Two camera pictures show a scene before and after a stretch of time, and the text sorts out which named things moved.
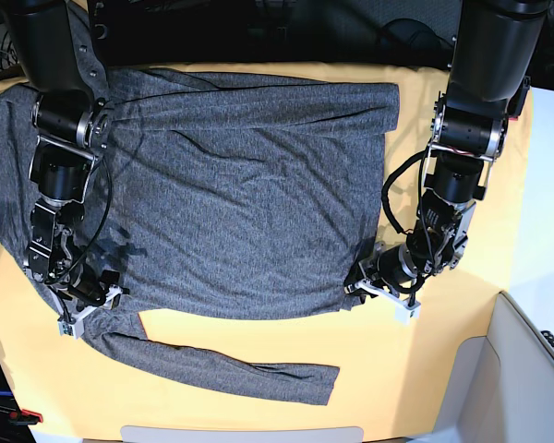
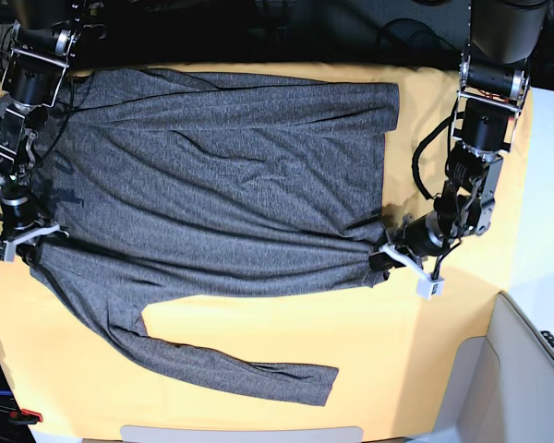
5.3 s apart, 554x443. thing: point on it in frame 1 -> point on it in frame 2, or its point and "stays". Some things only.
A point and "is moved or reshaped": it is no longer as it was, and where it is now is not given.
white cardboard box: (511, 386) stays
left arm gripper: (86, 287) -> (18, 220)
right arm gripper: (393, 268) -> (423, 235)
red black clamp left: (25, 417) stays
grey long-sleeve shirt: (221, 197) is moved or reshaped
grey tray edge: (140, 434) stays
